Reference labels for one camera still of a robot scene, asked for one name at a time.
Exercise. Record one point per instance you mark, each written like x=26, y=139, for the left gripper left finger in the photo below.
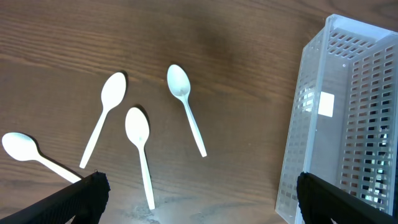
x=81, y=202

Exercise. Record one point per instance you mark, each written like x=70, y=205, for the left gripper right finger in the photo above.
x=322, y=202

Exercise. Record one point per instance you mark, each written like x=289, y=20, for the white plastic spoon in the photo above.
x=112, y=95
x=137, y=130
x=21, y=147
x=179, y=86

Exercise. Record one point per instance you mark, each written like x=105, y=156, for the clear white plastic basket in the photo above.
x=343, y=126

